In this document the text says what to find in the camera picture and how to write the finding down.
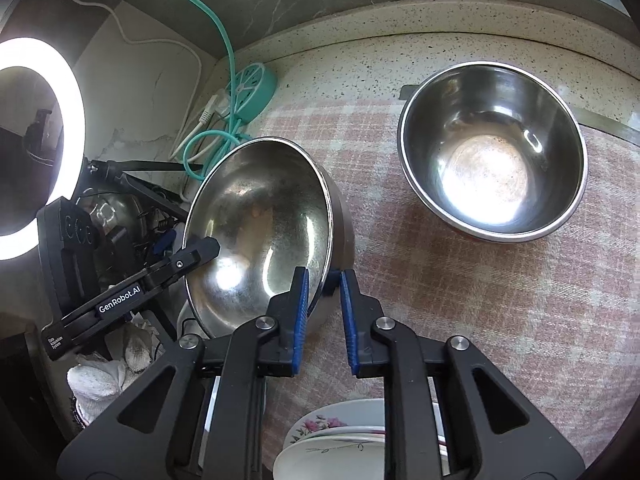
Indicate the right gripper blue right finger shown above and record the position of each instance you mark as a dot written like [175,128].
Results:
[349,323]

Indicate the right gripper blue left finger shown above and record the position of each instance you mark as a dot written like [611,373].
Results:
[300,292]

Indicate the large stainless steel bowl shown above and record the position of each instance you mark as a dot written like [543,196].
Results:
[271,208]

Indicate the white plate grey leaf pattern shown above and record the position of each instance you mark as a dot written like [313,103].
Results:
[298,462]

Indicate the red steel bowl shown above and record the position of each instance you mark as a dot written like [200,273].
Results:
[493,151]

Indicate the small pink floral plate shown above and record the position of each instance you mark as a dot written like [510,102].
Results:
[311,429]

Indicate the white gloved left hand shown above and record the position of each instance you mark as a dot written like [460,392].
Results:
[96,382]

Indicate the steel pot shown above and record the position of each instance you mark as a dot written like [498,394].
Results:
[120,221]

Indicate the black tripod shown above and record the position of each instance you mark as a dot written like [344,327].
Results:
[121,178]

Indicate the pink plaid cloth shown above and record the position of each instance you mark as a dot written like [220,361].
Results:
[558,316]

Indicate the teal round power strip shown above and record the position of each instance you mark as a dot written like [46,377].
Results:
[255,85]

